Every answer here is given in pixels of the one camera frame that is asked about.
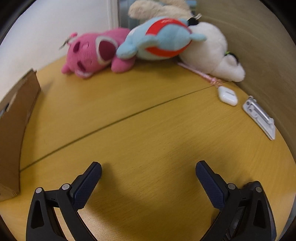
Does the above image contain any pink plush bear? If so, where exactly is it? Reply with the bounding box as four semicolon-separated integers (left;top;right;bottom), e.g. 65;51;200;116
61;28;135;79

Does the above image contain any white earbuds case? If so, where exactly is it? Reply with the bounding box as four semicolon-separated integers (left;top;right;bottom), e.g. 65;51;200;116
218;86;238;106

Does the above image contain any beige plush toy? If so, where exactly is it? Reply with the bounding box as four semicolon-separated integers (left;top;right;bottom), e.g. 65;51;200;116
128;0;193;21

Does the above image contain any pink braided cord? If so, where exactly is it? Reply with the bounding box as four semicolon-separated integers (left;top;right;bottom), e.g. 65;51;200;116
177;62;224;88

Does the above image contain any cardboard box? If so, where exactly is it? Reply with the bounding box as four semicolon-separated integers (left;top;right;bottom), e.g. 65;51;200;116
0;69;41;201

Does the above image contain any white plush toy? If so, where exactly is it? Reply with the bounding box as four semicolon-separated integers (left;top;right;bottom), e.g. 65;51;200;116
179;22;245;82

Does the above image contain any blue red plush toy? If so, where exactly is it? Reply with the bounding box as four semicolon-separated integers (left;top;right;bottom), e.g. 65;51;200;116
116;16;207;61

